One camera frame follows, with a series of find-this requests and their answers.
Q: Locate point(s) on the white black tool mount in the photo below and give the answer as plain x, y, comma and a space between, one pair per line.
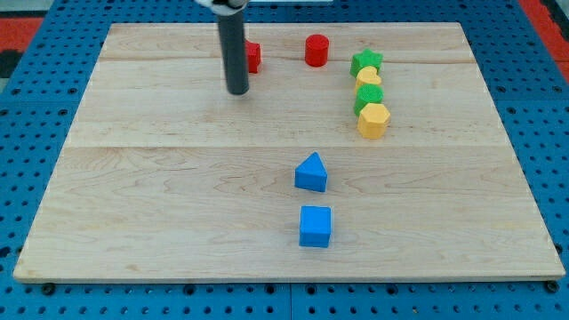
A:
224, 7

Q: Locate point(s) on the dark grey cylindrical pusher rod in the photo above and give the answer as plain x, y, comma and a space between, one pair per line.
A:
232, 43

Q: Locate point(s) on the red star block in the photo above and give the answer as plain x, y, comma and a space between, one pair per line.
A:
253, 54

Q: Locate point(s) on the green star block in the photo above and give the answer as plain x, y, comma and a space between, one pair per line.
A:
363, 59

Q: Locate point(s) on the red cylinder block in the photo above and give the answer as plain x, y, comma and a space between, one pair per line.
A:
316, 50

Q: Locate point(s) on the yellow heart block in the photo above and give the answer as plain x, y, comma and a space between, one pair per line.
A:
367, 75

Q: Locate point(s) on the green cylinder block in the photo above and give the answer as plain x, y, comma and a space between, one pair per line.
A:
367, 93

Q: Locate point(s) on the blue triangle block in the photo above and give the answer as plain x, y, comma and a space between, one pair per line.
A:
311, 174

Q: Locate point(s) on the yellow hexagon block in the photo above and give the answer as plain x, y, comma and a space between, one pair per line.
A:
373, 121

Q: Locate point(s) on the light wooden board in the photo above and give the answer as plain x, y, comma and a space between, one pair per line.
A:
166, 178

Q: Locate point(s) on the blue cube block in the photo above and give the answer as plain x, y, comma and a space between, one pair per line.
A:
315, 226

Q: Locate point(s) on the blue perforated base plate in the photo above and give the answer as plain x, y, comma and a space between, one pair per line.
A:
40, 98

